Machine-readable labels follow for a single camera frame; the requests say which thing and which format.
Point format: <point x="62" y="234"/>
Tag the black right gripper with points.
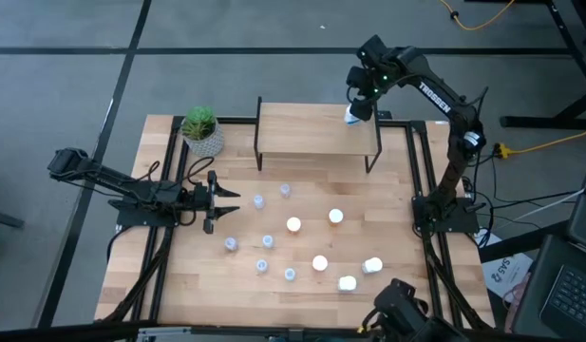
<point x="364" y="108"/>

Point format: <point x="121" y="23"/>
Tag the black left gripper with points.
<point x="197" y="202"/>

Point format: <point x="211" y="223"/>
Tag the white bottle blue label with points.
<point x="347" y="283"/>
<point x="350" y="119"/>
<point x="372" y="265"/>

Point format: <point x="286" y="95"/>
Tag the clear bottle red white pills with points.
<point x="231" y="243"/>

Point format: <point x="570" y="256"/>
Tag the translucent bottle bluish contents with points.
<point x="268" y="241"/>

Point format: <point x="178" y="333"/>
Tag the clear bottle pink yellow pills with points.
<point x="285" y="190"/>

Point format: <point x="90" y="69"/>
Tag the orange pill bottle white cap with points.
<point x="319" y="262"/>
<point x="335" y="216"/>
<point x="293" y="224"/>

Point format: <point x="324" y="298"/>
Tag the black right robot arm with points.
<point x="435" y="97"/>

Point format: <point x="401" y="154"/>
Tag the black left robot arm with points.
<point x="107" y="180"/>

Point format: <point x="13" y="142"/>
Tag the wooden shelf black metal legs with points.
<point x="311" y="128"/>

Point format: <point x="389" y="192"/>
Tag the green succulent in patterned pot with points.
<point x="203" y="135"/>

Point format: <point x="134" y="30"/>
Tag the black desk stand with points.
<point x="534" y="122"/>

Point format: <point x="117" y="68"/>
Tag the black side desk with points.
<point x="520" y="242"/>

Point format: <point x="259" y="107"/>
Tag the white printed paper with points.
<point x="504" y="278"/>

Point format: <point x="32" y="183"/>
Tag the dark grey chair foot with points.
<point x="3" y="219"/>

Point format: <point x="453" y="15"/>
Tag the black laptop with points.
<point x="572" y="294"/>

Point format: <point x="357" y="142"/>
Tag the black aluminium table frame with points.
<point x="235" y="120"/>

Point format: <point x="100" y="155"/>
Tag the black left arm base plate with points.
<point x="131" y="219"/>

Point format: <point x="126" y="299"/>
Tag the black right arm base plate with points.
<point x="463" y="223"/>

